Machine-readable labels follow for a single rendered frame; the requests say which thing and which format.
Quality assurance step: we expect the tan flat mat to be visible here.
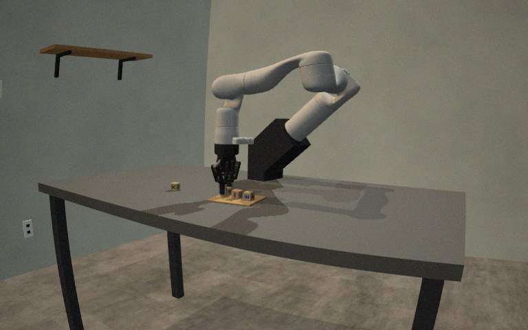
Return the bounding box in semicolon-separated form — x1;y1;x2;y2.
206;195;267;206

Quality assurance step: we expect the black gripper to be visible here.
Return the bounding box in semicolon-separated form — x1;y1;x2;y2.
211;144;241;197

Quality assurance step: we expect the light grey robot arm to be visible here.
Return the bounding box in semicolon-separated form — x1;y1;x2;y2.
212;51;360;144

